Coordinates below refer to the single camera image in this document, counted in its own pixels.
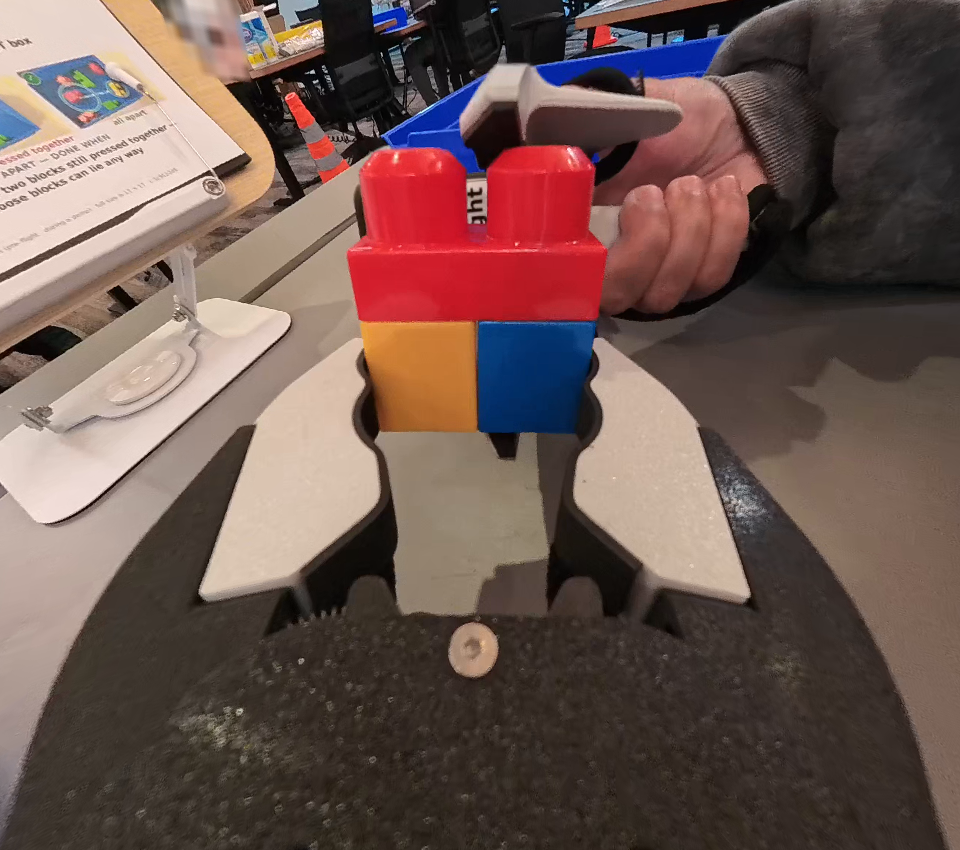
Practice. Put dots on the yellow single-stud toy block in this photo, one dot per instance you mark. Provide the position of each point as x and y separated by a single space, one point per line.
420 378

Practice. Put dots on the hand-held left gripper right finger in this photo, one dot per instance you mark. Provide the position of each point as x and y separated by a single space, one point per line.
660 490

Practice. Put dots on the white wipes canister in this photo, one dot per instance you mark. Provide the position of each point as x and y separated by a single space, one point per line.
260 40

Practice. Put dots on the printed instruction sheet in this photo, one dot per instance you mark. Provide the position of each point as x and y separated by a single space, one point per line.
75 115

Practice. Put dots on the red toy block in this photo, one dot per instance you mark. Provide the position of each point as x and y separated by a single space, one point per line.
480 280

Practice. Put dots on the orange traffic cone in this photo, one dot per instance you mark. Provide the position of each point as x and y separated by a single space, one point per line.
319 145
600 3

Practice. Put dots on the cluttered work table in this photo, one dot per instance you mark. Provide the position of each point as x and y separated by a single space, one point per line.
322 52

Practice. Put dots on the grey desk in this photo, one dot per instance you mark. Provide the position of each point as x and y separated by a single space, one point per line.
825 415

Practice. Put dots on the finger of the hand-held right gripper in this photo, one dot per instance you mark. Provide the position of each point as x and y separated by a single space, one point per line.
495 108
600 115

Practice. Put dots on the blue single-stud toy block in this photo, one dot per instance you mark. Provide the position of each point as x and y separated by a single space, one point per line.
536 378

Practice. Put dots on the person's right hand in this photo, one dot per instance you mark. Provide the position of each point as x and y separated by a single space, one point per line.
690 228

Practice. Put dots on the blue plastic storage bin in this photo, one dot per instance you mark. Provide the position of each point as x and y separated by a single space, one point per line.
435 123

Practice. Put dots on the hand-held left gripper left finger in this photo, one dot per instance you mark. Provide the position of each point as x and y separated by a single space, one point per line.
300 483

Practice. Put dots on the white stand with wooden board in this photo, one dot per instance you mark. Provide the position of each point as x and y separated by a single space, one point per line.
150 355

